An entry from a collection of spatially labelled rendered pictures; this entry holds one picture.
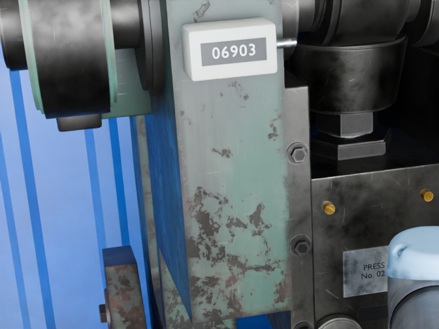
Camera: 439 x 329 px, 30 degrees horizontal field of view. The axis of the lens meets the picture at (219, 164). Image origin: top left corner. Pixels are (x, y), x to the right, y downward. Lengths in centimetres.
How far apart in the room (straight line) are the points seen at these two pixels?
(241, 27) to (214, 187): 15
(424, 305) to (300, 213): 17
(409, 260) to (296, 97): 17
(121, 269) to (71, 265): 84
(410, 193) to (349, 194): 6
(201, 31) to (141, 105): 30
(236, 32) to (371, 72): 20
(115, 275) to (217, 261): 53
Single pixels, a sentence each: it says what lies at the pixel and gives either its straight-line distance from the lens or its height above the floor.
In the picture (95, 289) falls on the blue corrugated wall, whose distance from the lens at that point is 214.
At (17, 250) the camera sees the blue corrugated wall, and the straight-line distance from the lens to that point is 206.
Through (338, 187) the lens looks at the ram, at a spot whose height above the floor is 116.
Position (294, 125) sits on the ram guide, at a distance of 72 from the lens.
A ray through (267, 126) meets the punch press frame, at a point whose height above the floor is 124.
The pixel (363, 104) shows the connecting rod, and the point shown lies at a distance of 81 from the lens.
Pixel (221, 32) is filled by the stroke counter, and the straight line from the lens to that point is 64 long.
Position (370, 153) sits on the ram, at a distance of 84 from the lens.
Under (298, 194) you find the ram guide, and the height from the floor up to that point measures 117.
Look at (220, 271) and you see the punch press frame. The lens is 75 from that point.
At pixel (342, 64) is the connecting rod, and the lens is 79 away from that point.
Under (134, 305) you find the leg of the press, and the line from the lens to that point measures 123.
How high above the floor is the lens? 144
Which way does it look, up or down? 19 degrees down
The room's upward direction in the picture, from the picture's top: 4 degrees counter-clockwise
